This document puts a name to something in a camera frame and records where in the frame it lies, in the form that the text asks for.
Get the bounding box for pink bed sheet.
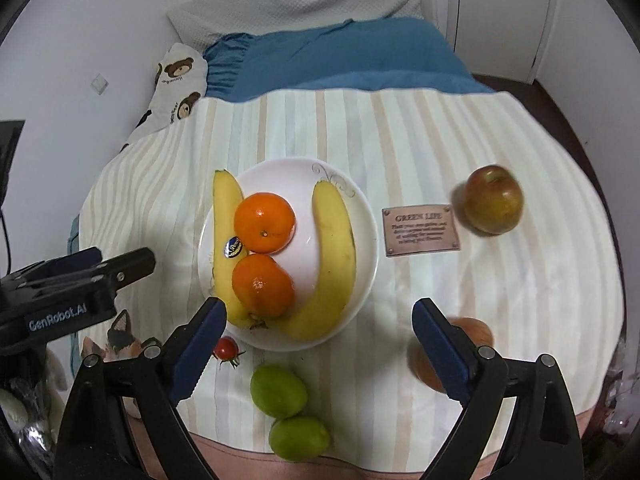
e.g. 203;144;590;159
125;430;501;480

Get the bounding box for green apple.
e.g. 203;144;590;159
268;416;331;462
250;364;308;420

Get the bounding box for red apple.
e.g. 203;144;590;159
407;316;495;393

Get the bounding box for brownish red-green apple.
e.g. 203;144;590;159
462;164;525;236

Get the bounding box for clear plastic bag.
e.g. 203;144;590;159
0;385;56;461

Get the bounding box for plain yellow banana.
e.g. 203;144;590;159
282;180;357;341

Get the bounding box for orange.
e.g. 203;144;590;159
234;191;297;254
231;254;296;318

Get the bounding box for bear print pillow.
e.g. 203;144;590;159
122;42;208;151

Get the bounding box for brown label patch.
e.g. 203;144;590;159
381;205;461;257

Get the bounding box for white wardrobe door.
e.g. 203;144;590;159
450;0;576;86

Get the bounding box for grey textured pillow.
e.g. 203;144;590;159
166;0;423;53

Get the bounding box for black stand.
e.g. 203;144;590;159
0;120;26;206

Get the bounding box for cat print cloth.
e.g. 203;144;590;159
80;310;166;361

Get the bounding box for red cherry tomato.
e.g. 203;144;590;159
212;336;247;370

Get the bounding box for blue blanket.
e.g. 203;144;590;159
202;16;493;103

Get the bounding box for white ceramic plate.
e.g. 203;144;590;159
197;157;379;352

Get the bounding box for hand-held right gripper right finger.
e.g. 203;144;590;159
411;297;586;480

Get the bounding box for black cable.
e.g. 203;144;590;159
0;207;12;273

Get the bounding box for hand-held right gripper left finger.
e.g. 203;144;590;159
52;297;228;480

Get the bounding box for striped cream blanket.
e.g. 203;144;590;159
77;87;626;466

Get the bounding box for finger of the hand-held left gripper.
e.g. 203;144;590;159
10;247;103;281
97;247;157;293

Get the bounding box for banana with blue sticker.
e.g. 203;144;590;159
212;169;271;330

